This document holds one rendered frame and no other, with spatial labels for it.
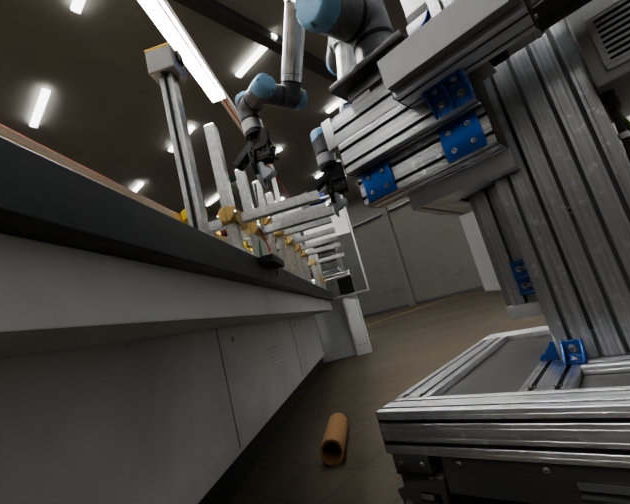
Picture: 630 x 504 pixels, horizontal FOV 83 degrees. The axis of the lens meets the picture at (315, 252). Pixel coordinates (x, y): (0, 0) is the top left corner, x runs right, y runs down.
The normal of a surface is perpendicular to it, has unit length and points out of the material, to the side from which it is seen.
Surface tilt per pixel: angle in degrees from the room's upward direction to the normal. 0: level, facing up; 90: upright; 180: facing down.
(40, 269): 90
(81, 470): 90
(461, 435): 90
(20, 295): 90
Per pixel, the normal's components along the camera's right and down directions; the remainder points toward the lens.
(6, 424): 0.96, -0.27
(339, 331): -0.14, -0.15
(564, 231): -0.67, 0.04
